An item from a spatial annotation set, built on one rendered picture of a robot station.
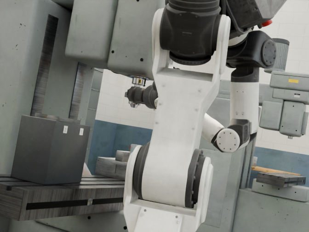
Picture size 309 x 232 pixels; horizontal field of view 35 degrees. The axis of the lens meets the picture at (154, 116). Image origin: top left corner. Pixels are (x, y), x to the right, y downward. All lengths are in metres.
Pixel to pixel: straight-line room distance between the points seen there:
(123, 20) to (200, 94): 0.79
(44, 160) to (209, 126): 0.55
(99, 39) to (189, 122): 0.83
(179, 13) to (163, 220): 0.47
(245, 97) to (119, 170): 0.63
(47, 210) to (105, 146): 8.02
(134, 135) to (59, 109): 7.30
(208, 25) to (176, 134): 0.26
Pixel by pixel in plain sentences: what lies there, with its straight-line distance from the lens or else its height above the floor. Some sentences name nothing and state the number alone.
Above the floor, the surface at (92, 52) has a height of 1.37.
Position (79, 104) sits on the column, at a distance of 2.23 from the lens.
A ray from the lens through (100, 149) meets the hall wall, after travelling 9.29.
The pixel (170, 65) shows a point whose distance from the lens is 1.86.
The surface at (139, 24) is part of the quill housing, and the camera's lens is 1.85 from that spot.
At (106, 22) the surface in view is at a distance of 1.91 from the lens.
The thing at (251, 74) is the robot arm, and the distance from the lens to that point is 1.58.
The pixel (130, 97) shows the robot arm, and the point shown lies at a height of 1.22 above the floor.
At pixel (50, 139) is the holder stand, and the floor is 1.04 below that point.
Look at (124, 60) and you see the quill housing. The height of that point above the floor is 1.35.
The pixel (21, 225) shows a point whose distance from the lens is 2.00.
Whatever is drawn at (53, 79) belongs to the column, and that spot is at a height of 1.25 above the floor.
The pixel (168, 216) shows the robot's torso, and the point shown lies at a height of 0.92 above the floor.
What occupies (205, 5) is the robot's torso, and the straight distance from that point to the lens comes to 1.13.
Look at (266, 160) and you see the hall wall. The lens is 8.41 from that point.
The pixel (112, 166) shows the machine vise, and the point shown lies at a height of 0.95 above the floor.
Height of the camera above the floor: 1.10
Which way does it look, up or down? 2 degrees up
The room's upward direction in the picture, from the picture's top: 10 degrees clockwise
